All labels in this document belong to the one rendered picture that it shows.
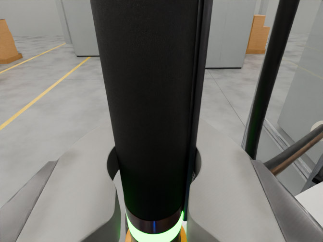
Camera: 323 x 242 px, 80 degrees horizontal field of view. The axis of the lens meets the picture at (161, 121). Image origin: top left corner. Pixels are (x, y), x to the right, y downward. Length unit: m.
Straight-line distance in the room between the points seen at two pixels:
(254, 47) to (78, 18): 6.24
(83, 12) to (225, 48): 4.56
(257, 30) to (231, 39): 2.47
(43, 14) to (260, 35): 11.09
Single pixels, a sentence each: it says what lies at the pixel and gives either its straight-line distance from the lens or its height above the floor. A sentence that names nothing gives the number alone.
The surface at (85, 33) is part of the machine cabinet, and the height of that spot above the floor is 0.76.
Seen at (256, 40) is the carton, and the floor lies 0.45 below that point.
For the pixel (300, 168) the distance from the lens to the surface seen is 1.23.
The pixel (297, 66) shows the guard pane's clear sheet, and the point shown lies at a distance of 1.29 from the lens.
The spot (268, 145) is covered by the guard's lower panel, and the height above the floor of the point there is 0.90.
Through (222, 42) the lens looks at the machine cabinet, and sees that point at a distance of 5.85.
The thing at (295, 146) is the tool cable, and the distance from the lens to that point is 0.30.
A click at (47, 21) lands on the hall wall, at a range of 13.82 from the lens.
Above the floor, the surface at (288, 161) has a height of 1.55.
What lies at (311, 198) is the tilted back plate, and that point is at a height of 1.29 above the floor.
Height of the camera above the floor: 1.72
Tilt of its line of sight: 32 degrees down
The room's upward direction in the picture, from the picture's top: 1 degrees counter-clockwise
